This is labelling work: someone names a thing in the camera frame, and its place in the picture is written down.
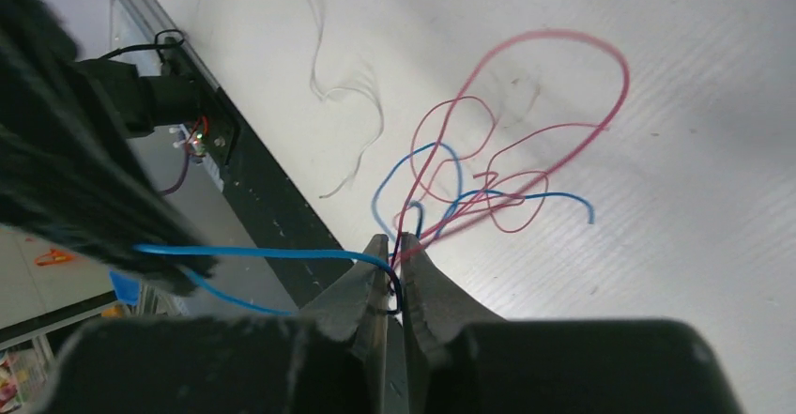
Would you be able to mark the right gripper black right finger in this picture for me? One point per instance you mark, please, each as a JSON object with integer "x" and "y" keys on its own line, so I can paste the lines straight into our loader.
{"x": 463, "y": 358}

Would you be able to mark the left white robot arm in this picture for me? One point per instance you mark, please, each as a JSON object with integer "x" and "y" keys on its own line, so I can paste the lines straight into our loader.
{"x": 68, "y": 174}

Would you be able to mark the left controller board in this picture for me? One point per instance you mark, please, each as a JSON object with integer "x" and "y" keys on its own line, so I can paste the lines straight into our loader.
{"x": 191, "y": 137}

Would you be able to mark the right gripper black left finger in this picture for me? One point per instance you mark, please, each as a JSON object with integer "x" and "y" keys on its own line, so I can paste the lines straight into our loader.
{"x": 328, "y": 358}

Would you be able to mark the aluminium front rail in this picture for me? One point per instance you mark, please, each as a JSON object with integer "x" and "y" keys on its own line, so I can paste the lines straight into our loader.
{"x": 144, "y": 17}

